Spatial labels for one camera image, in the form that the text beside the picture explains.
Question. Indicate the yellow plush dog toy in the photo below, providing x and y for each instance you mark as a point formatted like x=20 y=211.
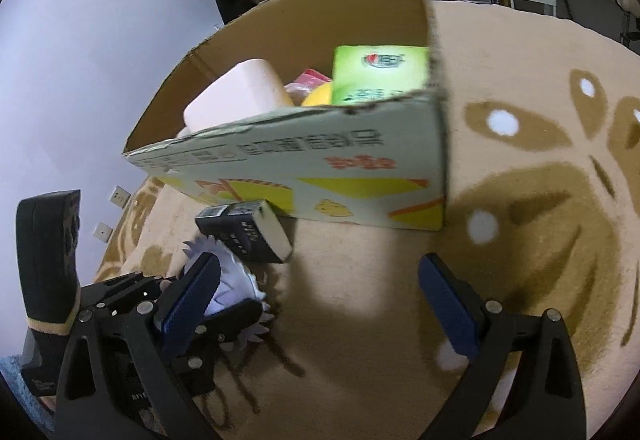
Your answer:
x=320 y=97

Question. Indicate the small thick black book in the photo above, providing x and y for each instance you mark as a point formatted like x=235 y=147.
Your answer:
x=235 y=230

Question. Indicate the pink white plush toy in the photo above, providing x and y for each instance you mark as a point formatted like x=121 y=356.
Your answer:
x=307 y=79

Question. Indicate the pink swirl plush pillow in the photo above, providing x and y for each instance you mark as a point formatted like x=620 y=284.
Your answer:
x=235 y=94

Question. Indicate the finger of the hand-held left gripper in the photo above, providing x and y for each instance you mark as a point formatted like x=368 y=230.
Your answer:
x=125 y=290
x=235 y=320

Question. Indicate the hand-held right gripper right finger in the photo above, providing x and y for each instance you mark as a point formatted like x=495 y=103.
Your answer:
x=447 y=305

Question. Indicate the white spiky round cushion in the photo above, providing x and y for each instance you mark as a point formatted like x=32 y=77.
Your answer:
x=232 y=287

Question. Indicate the white wall outlet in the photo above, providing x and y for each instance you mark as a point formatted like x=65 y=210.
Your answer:
x=120 y=196
x=103 y=232

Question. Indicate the green tissue pack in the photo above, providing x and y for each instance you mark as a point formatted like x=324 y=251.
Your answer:
x=380 y=69

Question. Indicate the beige flower printed blanket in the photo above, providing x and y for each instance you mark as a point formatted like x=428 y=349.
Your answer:
x=525 y=245

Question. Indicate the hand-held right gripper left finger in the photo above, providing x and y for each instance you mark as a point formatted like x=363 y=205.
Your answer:
x=192 y=300

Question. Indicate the printed cardboard box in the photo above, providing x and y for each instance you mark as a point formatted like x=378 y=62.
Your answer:
x=310 y=154

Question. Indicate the person's leg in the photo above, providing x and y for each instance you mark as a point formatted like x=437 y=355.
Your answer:
x=20 y=395

